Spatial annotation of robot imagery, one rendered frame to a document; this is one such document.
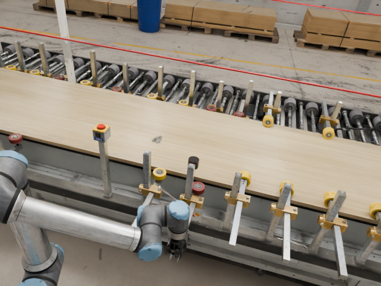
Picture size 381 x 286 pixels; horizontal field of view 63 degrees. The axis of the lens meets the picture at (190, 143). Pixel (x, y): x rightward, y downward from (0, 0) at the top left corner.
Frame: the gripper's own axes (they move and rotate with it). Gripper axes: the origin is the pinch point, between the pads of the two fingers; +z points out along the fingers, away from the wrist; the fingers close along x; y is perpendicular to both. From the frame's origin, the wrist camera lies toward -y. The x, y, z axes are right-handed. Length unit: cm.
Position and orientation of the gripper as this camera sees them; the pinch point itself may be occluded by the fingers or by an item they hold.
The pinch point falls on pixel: (176, 255)
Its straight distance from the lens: 163.2
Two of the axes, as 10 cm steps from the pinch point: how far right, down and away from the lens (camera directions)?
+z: -0.8, 8.0, 5.9
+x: 9.6, 2.2, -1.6
